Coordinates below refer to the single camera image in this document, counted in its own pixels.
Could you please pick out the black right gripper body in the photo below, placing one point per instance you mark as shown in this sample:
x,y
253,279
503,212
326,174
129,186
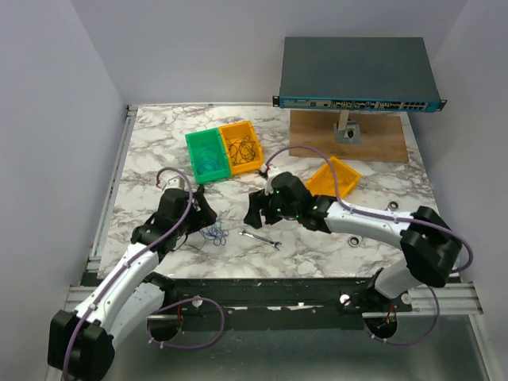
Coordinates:
x,y
290,211

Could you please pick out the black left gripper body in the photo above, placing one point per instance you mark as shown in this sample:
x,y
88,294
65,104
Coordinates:
x,y
182,228

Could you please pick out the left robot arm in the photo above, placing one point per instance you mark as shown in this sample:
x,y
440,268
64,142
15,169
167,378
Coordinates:
x,y
83,342

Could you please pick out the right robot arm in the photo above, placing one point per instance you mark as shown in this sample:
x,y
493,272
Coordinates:
x,y
429,247

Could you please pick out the loose yellow plastic bin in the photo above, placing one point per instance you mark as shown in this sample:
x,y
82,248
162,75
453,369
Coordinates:
x,y
322,182

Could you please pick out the small silver open-end wrench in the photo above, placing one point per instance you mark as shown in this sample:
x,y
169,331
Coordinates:
x,y
276,245

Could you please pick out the orange plastic bin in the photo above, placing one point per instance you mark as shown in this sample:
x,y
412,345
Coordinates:
x,y
242,147

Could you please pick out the green plastic bin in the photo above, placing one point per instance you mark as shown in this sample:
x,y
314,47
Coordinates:
x,y
207,156

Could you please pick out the silver ratchet wrench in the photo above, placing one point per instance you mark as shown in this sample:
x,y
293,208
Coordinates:
x,y
393,205

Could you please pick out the wooden base board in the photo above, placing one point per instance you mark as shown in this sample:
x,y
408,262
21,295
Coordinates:
x,y
363,137

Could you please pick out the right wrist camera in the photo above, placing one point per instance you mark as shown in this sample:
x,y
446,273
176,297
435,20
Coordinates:
x,y
269,172

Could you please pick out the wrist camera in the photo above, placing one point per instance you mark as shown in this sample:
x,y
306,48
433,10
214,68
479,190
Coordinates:
x,y
269,172
176,182

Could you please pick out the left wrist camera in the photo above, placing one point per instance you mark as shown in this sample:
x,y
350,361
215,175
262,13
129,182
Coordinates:
x,y
176,182

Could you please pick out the grey switch stand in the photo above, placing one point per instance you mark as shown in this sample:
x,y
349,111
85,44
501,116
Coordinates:
x,y
346,131

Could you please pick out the black mounting rail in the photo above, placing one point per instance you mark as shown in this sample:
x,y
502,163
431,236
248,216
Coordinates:
x,y
321,303

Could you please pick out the blue network switch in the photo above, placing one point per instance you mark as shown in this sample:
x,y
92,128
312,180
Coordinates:
x,y
357,74

